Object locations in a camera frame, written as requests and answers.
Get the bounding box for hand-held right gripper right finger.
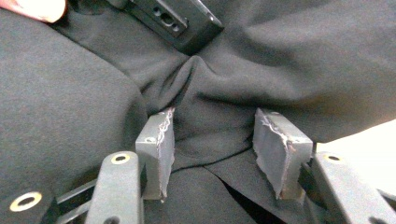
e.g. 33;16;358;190
251;107;314;201

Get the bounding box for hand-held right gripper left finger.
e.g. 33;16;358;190
134;106;177;202

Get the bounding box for black pants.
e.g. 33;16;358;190
0;0;396;224

